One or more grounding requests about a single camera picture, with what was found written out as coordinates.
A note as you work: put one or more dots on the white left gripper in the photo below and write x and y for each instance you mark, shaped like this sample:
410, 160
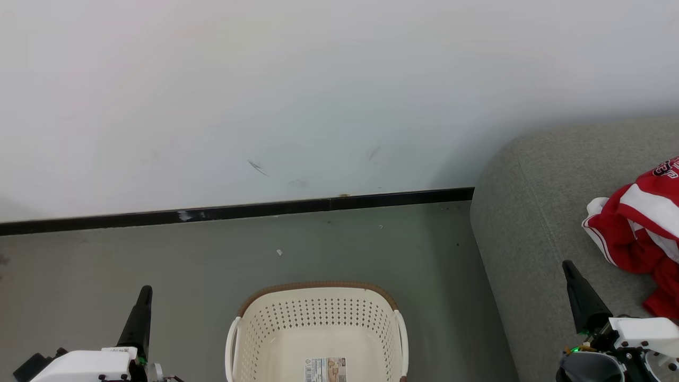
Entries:
85, 366

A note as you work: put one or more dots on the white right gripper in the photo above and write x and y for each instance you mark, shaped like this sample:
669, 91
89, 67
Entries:
647, 334

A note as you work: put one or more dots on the red white striped garment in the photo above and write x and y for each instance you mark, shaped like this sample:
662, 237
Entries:
610, 239

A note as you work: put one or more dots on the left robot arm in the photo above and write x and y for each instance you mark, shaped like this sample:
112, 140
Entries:
34, 366

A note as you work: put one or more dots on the grey fabric sofa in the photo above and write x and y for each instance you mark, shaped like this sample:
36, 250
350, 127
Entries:
530, 239

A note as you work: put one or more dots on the black baseboard strip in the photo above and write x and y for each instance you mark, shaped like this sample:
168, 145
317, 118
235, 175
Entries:
238, 210

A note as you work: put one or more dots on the cream perforated laundry basket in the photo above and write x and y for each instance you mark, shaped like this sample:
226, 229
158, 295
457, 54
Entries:
318, 329

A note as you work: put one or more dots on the paper label sticker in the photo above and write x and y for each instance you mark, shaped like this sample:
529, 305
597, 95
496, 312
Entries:
324, 370

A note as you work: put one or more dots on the grey right wrist camera housing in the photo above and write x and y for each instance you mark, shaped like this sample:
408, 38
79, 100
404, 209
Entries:
591, 369

